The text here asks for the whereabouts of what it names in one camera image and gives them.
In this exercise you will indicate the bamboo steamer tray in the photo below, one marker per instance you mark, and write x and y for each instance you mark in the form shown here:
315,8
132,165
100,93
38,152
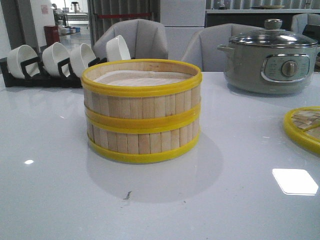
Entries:
143,148
142,109

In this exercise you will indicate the woven bamboo steamer lid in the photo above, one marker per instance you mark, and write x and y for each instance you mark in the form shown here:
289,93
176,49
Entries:
302,125

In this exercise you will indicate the white paper liner left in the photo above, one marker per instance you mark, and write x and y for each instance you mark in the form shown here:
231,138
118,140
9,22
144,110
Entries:
139,78

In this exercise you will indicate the grey chair left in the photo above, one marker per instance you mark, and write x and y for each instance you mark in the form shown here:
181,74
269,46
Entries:
145,39

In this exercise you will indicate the grey chair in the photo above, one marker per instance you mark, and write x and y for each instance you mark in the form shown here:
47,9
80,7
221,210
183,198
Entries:
145,39
299,21
202,49

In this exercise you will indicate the white bowl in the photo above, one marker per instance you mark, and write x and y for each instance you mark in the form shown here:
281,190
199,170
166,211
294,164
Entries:
117,49
80,57
18,55
52,55

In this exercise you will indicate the grey chair middle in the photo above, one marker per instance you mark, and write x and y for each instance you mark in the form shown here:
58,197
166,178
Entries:
202,49

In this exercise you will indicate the white cabinet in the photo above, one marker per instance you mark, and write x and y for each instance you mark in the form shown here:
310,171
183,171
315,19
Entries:
181,19

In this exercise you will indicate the grey electric cooking pot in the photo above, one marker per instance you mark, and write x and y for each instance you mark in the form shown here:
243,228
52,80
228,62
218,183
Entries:
269,70

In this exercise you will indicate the black bowl rack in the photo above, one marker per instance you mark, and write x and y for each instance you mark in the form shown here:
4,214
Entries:
66,78

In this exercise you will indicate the red bin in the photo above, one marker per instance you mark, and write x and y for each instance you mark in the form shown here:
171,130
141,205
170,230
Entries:
51,33

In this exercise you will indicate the glass pot lid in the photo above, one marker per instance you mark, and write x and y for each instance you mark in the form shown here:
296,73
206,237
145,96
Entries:
272,35

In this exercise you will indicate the white bowl far left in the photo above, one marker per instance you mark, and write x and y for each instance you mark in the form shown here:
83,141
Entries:
18,55

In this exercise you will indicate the grey chair far right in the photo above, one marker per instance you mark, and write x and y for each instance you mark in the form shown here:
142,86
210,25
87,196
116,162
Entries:
299,21

